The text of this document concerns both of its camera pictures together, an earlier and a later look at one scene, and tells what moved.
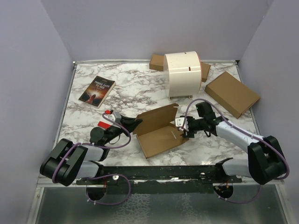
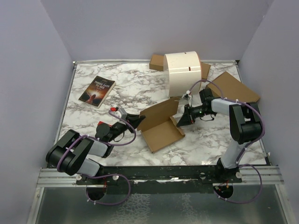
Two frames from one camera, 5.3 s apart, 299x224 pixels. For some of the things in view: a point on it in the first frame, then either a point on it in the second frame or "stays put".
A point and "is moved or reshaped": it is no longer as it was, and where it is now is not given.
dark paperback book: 96,91 stays put
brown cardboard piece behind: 205,69 stays put
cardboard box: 158,131 is moved or reshaped
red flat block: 103,125 stays put
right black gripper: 189,133 -> 187,118
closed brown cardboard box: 231,94 stays put
